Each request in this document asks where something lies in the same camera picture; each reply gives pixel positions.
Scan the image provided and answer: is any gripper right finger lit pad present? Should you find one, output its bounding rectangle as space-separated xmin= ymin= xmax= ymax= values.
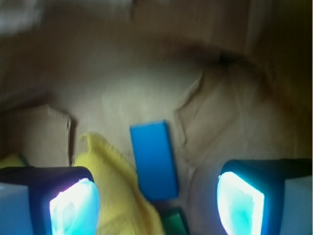
xmin=216 ymin=159 xmax=313 ymax=235

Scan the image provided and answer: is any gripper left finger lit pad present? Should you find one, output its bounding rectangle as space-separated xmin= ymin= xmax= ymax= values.
xmin=0 ymin=166 xmax=100 ymax=235

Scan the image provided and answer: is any blue rectangular block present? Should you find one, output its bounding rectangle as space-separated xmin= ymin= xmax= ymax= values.
xmin=130 ymin=120 xmax=179 ymax=201

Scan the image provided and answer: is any green block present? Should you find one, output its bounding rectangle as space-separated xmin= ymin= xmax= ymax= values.
xmin=160 ymin=208 xmax=188 ymax=235

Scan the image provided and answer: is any yellow cloth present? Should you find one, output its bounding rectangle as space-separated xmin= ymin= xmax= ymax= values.
xmin=73 ymin=133 xmax=165 ymax=235

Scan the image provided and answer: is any yellow sponge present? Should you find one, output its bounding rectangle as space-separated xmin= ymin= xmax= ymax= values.
xmin=0 ymin=154 xmax=29 ymax=168

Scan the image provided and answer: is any brown paper bag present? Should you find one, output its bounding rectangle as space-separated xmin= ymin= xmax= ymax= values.
xmin=0 ymin=0 xmax=313 ymax=235

